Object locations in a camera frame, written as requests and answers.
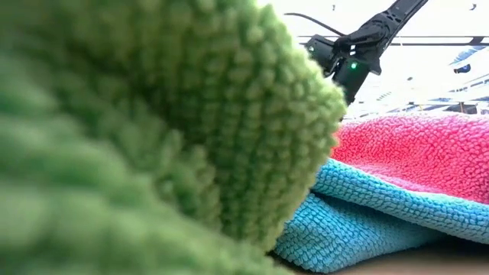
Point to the pink microfiber towel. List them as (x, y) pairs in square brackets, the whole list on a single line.
[(412, 153)]

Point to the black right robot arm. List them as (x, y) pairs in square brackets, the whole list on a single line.
[(397, 15)]

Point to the blue microfiber towel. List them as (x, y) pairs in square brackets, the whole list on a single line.
[(344, 237)]

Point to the green microfiber towel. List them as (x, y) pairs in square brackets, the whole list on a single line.
[(153, 133)]

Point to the black overhead beam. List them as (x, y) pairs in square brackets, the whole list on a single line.
[(439, 44)]

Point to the dark blue round object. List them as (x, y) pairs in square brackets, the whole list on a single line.
[(463, 68)]

